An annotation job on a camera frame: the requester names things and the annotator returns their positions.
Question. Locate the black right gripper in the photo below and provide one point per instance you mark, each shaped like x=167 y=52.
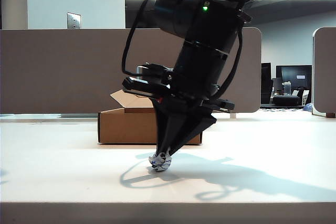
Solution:
x=181 y=100

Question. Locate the blue-scribbled paper ball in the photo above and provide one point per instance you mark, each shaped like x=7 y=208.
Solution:
x=160 y=161

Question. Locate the open brown cardboard box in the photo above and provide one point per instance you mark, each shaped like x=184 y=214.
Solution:
x=123 y=129

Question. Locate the black monitor seen edge-on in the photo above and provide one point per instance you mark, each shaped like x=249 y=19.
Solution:
x=265 y=82

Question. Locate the black round seat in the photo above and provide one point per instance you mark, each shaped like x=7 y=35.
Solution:
x=285 y=100

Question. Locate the large black monitor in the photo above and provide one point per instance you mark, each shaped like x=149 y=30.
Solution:
x=294 y=73

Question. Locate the blue crumpled bag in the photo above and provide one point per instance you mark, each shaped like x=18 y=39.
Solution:
x=307 y=107

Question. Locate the wide grey desk divider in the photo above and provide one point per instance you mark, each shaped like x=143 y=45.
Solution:
x=52 y=72

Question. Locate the brown divider foot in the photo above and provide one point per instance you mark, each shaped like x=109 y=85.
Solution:
x=330 y=115

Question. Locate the narrow grey desk divider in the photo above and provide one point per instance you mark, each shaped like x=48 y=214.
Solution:
x=326 y=72

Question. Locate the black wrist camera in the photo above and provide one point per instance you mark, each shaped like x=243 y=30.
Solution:
x=153 y=73

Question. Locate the metal wall plate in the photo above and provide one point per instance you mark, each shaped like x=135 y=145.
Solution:
x=73 y=20

